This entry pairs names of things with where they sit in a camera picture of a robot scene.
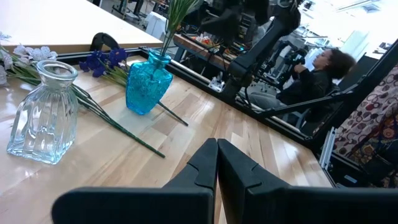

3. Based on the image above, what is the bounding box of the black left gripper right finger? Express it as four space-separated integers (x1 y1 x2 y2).
217 138 398 224

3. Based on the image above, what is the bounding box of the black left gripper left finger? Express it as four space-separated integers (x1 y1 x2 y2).
51 138 219 224

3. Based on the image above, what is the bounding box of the purple artificial flower bunch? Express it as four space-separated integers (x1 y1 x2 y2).
78 48 190 127

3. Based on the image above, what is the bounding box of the white artificial flower bunch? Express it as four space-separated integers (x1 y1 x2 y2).
0 30 166 159
160 0 200 58

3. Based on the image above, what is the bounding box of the blue textured glass vase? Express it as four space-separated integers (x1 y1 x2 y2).
125 49 174 116

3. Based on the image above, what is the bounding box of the clear ribbed glass vase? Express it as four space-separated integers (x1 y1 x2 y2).
6 60 80 165

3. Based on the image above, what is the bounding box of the small white device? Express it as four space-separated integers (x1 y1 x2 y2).
208 72 226 93

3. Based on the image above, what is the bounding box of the cluttered wooden workbench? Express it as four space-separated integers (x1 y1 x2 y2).
172 32 233 71

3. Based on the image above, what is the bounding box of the white boxy object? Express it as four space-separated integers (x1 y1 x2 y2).
144 11 169 40

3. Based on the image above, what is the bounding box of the light wooden desk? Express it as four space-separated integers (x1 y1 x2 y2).
0 0 164 54

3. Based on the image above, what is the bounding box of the silver metal bracket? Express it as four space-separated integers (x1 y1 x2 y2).
319 126 337 170

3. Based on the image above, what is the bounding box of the black cable loop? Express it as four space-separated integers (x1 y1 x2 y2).
89 32 121 52

